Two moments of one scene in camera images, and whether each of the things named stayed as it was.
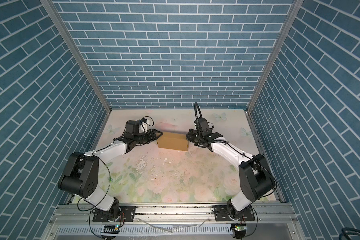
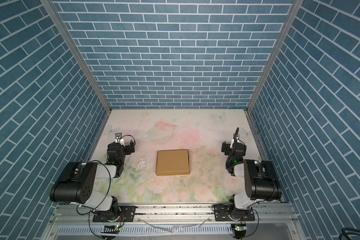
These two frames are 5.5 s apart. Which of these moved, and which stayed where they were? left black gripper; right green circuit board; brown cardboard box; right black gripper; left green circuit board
Moved: brown cardboard box; left black gripper; right black gripper
Stayed: left green circuit board; right green circuit board
